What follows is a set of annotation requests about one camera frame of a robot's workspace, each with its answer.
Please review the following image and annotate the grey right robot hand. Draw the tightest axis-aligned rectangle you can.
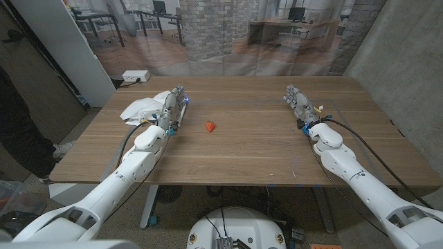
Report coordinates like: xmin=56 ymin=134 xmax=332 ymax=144
xmin=282 ymin=84 xmax=321 ymax=130

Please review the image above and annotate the black power strip cable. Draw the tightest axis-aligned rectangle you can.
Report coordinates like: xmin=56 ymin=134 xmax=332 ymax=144
xmin=110 ymin=78 xmax=141 ymax=89

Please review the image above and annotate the person in dark clothes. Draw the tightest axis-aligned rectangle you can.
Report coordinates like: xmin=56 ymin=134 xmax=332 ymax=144
xmin=0 ymin=65 xmax=73 ymax=184

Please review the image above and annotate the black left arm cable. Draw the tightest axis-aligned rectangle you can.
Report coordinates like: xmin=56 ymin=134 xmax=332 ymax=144
xmin=116 ymin=120 xmax=155 ymax=169

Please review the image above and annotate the printed office backdrop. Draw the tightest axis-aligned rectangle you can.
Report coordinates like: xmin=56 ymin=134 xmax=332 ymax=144
xmin=65 ymin=0 xmax=387 ymax=77

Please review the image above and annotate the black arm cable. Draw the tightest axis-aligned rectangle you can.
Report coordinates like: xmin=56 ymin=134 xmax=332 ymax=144
xmin=320 ymin=117 xmax=434 ymax=210
xmin=116 ymin=120 xmax=155 ymax=169

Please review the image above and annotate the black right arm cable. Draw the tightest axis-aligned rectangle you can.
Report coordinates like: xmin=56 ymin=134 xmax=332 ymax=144
xmin=320 ymin=117 xmax=434 ymax=210

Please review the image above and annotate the white power strip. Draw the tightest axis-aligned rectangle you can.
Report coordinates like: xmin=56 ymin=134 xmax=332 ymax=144
xmin=122 ymin=70 xmax=151 ymax=83

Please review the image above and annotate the white table leg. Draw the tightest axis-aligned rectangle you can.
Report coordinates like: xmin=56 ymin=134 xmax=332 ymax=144
xmin=139 ymin=185 xmax=160 ymax=230

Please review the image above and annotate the white floor box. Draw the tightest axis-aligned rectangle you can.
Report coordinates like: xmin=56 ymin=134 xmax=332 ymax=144
xmin=48 ymin=183 xmax=100 ymax=208

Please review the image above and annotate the grey floor box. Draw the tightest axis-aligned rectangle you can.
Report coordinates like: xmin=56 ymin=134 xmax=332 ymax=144
xmin=291 ymin=227 xmax=306 ymax=242

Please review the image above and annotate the white cloth towel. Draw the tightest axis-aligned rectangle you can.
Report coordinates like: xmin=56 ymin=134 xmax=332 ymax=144
xmin=119 ymin=90 xmax=174 ymax=127

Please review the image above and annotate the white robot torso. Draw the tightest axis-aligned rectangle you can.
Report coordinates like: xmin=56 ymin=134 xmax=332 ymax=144
xmin=186 ymin=206 xmax=287 ymax=249

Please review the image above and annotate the black door handle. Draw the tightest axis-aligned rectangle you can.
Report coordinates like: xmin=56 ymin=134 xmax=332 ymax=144
xmin=2 ymin=29 xmax=24 ymax=44

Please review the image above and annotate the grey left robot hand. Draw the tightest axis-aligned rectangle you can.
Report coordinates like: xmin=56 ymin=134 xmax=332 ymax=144
xmin=157 ymin=84 xmax=190 ymax=134

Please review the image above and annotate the black round grille object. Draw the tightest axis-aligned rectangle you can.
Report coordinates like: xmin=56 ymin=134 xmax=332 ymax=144
xmin=155 ymin=185 xmax=183 ymax=204

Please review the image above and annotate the clear plastic bin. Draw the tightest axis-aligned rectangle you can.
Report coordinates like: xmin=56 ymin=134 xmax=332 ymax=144
xmin=0 ymin=179 xmax=46 ymax=217

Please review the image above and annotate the white cabinet panel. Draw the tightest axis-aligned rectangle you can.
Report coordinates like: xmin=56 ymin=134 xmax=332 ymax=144
xmin=10 ymin=0 xmax=117 ymax=108

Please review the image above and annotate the black bag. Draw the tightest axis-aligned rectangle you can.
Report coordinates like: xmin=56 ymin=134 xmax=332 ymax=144
xmin=0 ymin=210 xmax=41 ymax=239

